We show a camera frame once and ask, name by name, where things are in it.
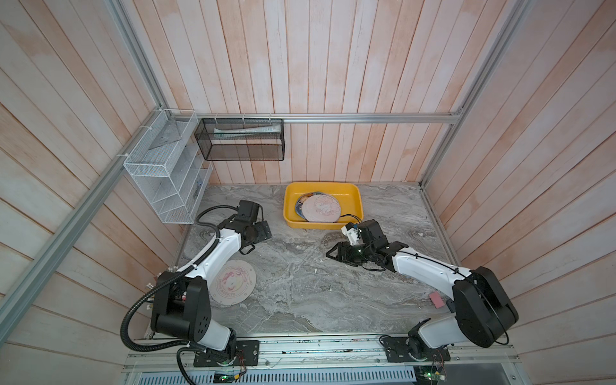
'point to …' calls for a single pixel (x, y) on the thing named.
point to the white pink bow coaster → (233, 283)
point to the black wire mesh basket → (241, 139)
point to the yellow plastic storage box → (349, 195)
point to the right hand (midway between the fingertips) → (330, 255)
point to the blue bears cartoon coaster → (298, 205)
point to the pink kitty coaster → (321, 208)
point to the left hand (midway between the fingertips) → (257, 238)
